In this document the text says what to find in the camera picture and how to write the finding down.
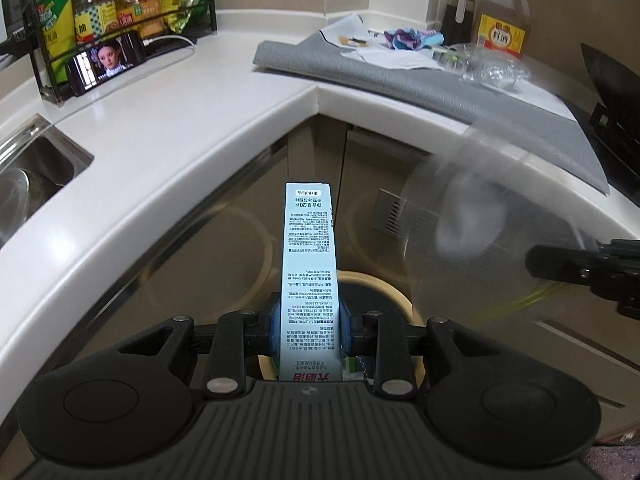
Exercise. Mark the black stove top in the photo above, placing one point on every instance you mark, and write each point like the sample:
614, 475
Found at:
620, 160

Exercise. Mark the dark oil dispenser bottle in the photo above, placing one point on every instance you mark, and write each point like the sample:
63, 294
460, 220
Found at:
456, 15

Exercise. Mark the clear plastic bag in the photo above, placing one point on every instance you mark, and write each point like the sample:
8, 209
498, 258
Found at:
475, 220

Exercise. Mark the cooking wine jug yellow label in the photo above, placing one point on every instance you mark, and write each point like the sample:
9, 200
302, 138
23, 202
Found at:
500, 30

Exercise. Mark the steel sink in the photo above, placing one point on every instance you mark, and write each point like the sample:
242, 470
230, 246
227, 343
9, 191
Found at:
45, 145

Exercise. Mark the black smartphone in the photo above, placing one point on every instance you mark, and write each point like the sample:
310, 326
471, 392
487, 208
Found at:
107, 60

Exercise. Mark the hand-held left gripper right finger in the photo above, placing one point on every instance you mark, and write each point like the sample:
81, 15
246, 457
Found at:
348, 332

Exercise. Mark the grey fabric mat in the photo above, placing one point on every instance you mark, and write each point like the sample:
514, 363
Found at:
400, 87

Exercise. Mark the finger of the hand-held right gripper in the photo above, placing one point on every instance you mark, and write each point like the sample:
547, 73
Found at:
560, 262

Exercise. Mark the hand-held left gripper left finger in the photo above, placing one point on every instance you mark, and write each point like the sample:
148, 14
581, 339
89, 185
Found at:
274, 325

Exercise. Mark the red cap sauce bottle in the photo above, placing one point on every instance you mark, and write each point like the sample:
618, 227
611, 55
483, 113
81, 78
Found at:
92, 15

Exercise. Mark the yellow green plastic bottle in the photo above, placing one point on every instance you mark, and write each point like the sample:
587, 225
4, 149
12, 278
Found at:
52, 10

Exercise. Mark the blue pink wrapper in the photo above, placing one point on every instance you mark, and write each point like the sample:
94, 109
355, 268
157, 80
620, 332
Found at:
410, 39

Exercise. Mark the white bag geometric fish print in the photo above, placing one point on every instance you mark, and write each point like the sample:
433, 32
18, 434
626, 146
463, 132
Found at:
400, 60

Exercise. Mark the light blue carton box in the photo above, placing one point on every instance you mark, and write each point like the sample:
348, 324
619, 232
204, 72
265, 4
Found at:
310, 260

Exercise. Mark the clear plastic wrap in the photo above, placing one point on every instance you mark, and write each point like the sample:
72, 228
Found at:
485, 67

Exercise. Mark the dark textured cloth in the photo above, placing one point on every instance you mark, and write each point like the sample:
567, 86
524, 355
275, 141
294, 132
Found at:
615, 462

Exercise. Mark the beige rim trash bin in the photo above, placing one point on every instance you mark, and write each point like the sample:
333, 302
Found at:
382, 290

